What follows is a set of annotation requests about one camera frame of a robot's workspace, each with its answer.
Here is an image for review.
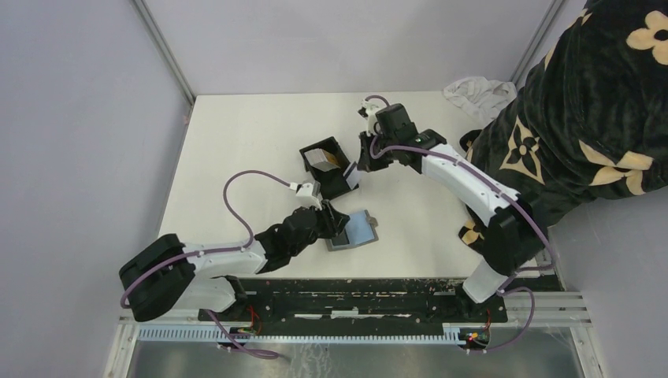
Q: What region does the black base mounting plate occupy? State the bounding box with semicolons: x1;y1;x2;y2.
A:
217;278;510;336

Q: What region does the black floral plush blanket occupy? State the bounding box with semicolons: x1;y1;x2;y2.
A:
459;1;667;226

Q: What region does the aluminium frame rail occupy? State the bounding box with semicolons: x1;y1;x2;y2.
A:
120;250;593;328

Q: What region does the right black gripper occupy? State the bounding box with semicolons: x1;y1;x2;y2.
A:
357;128;397;172

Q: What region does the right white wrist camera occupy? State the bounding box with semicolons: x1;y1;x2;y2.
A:
358;102;381;135

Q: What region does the black plastic card box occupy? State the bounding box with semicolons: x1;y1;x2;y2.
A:
299;136;359;200

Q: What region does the grey leather card holder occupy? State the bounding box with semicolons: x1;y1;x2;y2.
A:
325;209;379;252

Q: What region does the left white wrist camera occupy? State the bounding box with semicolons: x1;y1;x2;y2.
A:
289;181;322;210

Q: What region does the white crumpled cloth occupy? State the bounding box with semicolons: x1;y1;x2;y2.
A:
443;76;518;126

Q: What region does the stack of credit cards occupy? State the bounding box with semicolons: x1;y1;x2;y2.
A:
304;148;341;172

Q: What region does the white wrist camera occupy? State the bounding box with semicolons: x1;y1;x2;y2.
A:
289;181;322;210
358;102;381;135

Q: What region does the grey slotted cable duct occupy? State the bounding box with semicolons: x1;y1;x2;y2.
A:
137;325;465;346

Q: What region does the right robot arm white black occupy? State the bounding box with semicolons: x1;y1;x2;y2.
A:
358;99;549;321

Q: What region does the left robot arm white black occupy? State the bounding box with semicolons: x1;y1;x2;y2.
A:
119;201;350;322

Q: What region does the black credit card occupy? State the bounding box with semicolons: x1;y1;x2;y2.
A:
329;232;351;250

